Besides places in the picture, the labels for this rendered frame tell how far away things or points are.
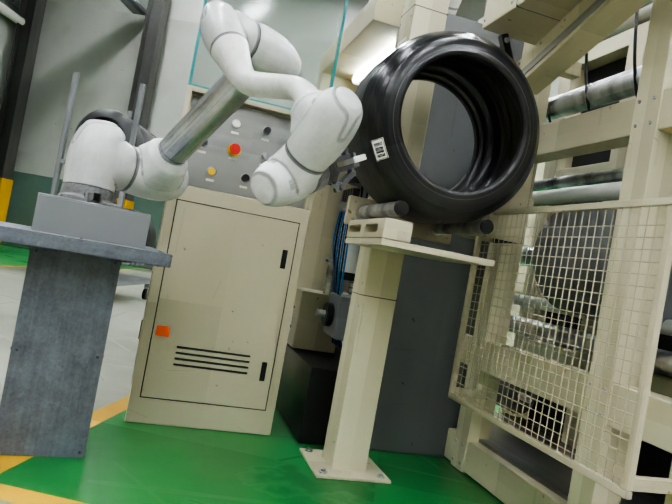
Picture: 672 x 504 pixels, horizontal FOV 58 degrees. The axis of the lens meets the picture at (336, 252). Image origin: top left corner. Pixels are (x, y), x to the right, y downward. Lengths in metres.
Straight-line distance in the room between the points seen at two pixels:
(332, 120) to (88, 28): 12.33
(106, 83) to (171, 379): 10.84
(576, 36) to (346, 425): 1.47
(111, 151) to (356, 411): 1.18
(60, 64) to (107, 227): 11.61
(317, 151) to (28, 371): 1.14
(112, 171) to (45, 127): 11.28
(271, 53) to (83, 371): 1.08
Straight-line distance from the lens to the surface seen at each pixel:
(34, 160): 13.27
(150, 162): 2.05
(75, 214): 1.93
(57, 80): 13.40
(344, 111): 1.21
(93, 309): 1.95
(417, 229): 2.14
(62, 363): 1.98
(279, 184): 1.25
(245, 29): 1.71
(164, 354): 2.37
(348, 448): 2.21
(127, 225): 1.93
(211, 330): 2.36
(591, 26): 2.09
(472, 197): 1.84
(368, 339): 2.14
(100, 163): 2.00
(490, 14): 2.35
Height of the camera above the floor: 0.70
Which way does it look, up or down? 1 degrees up
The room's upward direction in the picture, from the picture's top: 10 degrees clockwise
